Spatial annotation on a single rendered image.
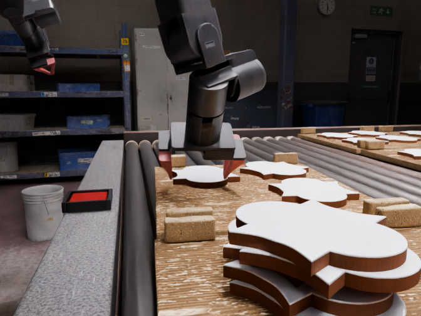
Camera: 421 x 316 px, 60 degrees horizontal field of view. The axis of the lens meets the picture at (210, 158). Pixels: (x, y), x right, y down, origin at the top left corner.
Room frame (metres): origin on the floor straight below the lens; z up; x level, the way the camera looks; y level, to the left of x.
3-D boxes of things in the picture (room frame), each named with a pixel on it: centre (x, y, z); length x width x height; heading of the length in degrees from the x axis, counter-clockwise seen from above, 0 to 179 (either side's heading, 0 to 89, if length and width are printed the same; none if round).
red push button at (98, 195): (0.61, 0.21, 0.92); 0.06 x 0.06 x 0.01; 13
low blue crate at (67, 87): (4.67, 1.66, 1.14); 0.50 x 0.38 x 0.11; 115
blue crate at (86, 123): (4.75, 1.57, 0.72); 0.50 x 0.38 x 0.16; 99
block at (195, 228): (0.40, 0.02, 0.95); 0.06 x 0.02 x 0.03; 100
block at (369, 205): (0.48, -0.24, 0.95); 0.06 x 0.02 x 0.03; 99
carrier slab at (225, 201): (0.65, -0.08, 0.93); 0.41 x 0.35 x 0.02; 9
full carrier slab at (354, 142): (1.33, -0.57, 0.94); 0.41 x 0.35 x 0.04; 12
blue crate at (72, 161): (4.72, 1.65, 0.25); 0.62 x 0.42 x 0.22; 114
